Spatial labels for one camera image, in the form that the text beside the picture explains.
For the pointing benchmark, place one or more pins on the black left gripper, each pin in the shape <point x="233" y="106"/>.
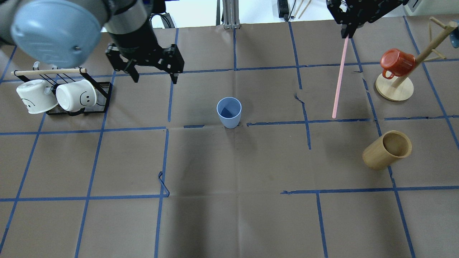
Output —
<point x="133" y="43"/>

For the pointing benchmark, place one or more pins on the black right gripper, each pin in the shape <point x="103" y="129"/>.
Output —
<point x="362" y="9"/>

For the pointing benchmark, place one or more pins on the pink chopstick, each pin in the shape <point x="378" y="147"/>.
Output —
<point x="339" y="79"/>

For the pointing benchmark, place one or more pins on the light blue plastic cup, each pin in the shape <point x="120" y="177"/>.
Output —
<point x="229" y="110"/>

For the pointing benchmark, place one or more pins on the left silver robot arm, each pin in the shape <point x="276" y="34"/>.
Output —
<point x="65" y="32"/>

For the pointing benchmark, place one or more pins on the white smiley mug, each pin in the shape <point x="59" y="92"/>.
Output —
<point x="75" y="96"/>

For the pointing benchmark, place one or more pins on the wooden mug tree stand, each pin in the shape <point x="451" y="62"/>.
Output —
<point x="394" y="83"/>

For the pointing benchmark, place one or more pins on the white mug on rack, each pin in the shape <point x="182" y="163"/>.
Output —
<point x="37" y="96"/>

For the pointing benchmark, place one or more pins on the bamboo cylinder holder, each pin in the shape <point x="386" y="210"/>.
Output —
<point x="387" y="149"/>

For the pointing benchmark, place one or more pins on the black wire mug rack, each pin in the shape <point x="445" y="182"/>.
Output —
<point x="57" y="76"/>

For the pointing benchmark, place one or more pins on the aluminium frame post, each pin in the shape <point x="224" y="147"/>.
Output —
<point x="227" y="14"/>

